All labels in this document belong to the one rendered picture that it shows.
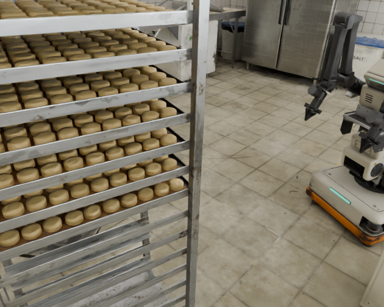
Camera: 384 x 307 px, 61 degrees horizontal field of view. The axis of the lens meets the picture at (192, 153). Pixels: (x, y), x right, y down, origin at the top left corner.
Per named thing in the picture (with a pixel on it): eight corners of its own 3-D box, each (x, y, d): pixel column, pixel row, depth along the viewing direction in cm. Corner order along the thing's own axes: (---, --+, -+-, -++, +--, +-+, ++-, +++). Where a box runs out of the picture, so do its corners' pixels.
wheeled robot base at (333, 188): (363, 176, 285) (372, 152, 273) (434, 223, 236) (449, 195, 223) (302, 194, 261) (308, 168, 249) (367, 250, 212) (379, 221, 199)
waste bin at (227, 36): (252, 58, 647) (255, 22, 613) (235, 63, 613) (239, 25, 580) (230, 53, 678) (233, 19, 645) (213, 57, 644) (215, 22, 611)
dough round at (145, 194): (149, 190, 110) (149, 185, 109) (156, 198, 106) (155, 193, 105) (135, 195, 107) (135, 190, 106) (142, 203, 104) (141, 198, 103)
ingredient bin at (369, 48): (330, 89, 497) (343, 36, 458) (344, 80, 539) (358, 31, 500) (367, 98, 467) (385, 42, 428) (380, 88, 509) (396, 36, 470)
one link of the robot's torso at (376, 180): (364, 171, 239) (375, 141, 226) (399, 193, 217) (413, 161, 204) (337, 178, 229) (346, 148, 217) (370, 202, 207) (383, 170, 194)
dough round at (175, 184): (184, 190, 110) (184, 185, 109) (170, 192, 109) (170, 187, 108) (181, 181, 114) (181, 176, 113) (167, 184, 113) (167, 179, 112)
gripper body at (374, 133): (374, 142, 166) (383, 129, 164) (358, 133, 174) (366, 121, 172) (380, 145, 169) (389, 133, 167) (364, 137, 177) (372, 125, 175)
